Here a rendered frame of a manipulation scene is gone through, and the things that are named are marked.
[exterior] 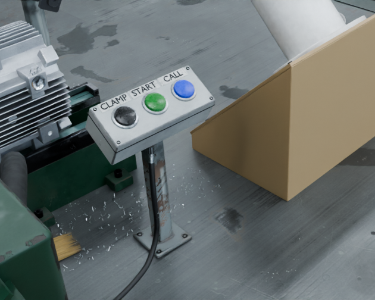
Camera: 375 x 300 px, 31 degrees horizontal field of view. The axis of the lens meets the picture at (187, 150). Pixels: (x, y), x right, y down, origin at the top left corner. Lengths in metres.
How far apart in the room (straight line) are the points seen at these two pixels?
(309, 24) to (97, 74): 0.58
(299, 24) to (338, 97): 0.14
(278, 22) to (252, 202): 0.32
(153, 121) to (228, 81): 0.61
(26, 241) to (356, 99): 0.92
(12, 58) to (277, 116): 0.42
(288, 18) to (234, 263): 0.43
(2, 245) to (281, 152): 0.79
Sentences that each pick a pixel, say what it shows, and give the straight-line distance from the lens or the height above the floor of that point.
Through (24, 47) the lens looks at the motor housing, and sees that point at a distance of 1.07.
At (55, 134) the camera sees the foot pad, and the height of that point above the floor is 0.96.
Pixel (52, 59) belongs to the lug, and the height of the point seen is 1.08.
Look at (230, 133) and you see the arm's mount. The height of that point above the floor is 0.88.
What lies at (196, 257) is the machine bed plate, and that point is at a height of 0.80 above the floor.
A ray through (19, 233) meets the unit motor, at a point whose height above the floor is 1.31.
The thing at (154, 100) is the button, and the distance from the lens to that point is 0.92.
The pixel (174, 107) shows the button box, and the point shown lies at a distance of 0.93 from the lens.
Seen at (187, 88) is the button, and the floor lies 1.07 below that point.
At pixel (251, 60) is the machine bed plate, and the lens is 1.57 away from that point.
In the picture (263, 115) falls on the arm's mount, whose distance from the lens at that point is 1.09.
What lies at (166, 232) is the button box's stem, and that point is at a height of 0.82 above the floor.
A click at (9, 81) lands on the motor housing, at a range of 1.04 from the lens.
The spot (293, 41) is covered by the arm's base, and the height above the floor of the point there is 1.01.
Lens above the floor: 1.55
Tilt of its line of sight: 36 degrees down
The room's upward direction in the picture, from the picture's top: 4 degrees counter-clockwise
